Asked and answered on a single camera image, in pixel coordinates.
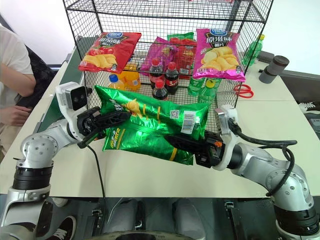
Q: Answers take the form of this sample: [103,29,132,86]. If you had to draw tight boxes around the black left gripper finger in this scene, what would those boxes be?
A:
[96,111,133,131]
[77,129,107,149]

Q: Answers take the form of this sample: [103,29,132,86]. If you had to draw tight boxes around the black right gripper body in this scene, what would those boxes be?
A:
[194,130,227,168]

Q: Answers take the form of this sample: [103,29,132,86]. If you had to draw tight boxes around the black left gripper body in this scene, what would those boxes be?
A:
[76,106,105,141]

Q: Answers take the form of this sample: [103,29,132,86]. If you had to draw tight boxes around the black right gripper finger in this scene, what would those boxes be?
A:
[164,135,209,154]

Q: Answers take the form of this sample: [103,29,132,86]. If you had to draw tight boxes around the green chips bag yellow lettering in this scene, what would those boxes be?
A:
[102,126,195,166]

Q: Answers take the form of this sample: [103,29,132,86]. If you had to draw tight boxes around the green chips bag with barcode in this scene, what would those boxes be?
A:
[94,84,210,141]

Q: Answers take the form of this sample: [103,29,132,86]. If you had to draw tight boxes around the dark green conveyor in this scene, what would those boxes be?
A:
[31,35,99,135]

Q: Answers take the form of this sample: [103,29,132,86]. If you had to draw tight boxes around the person's bare hand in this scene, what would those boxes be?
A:
[0,104,33,127]

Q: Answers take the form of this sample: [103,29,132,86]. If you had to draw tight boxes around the orange soda bottle blue cap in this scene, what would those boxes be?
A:
[107,73,126,91]

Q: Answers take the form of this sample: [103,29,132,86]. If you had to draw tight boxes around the cola bottle red cap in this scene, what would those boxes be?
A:
[148,57,166,90]
[152,79,169,102]
[164,61,180,96]

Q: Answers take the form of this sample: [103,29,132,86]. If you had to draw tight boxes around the black patterned bag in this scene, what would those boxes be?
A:
[14,44,56,110]

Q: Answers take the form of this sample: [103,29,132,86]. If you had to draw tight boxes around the dark grey rounded housing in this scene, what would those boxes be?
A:
[171,198,210,235]

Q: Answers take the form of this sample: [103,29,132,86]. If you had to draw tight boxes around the red scissors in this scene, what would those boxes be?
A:
[233,84,255,99]

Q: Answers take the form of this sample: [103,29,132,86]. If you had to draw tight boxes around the white shoe tip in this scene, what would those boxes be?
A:
[51,196,69,208]

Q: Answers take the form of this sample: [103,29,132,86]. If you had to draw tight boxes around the purple chips bag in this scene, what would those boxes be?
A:
[139,36,180,77]

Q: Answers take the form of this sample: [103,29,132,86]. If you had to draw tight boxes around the red and green chips bag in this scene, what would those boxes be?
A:
[166,32,198,80]

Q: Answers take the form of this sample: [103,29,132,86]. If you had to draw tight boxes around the dark red sneaker white laces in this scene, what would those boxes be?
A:
[45,215,77,240]

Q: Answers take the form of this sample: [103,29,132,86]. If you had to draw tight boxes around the pink chips bag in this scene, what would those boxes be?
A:
[192,28,247,82]

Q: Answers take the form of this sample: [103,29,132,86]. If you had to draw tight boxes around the person in white shirt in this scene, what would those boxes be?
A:
[0,24,37,157]

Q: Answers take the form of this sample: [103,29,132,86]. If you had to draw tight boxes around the grey cylinder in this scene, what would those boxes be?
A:
[258,55,291,84]

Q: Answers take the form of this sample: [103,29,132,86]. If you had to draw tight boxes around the dark grey machine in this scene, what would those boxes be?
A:
[256,49,320,141]

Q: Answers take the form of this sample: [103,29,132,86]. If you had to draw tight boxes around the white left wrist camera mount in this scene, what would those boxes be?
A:
[54,81,89,141]

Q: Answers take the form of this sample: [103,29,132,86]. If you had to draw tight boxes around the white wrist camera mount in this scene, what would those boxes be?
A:
[54,81,89,141]
[211,104,240,172]

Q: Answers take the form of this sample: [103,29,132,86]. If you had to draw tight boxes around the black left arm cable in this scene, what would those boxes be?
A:
[85,144,107,199]

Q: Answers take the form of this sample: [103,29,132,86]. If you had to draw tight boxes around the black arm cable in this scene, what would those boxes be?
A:
[85,144,107,199]
[228,119,298,198]

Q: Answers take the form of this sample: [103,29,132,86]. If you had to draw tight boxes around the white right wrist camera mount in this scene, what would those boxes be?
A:
[211,104,240,172]

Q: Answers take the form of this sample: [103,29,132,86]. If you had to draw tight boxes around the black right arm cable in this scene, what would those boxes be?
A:
[228,119,298,198]

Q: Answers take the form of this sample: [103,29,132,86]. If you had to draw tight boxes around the black wire rack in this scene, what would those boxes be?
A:
[62,0,274,135]

